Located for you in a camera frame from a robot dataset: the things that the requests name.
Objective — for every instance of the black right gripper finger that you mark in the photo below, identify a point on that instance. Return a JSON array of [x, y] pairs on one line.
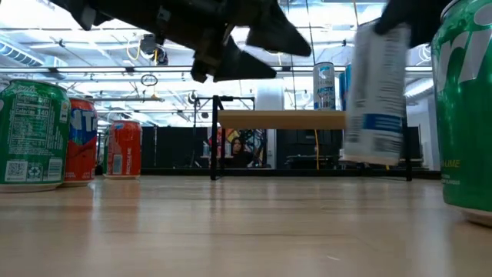
[[396, 13]]

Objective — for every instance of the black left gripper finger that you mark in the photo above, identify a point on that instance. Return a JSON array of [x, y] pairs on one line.
[[242, 63], [280, 34]]

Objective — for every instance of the white Celsius drink can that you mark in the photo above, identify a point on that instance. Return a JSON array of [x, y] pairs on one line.
[[324, 86], [376, 96]]

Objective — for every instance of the green Sprite soda can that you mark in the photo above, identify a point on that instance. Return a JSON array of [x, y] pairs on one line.
[[30, 134], [465, 115]]

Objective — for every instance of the orange Fanta soda can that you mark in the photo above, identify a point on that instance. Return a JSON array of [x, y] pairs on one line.
[[82, 146], [125, 150]]

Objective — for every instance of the wooden shelf black metal legs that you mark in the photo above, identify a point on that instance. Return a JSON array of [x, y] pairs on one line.
[[280, 119]]

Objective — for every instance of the person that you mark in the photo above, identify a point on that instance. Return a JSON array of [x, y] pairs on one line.
[[238, 154]]

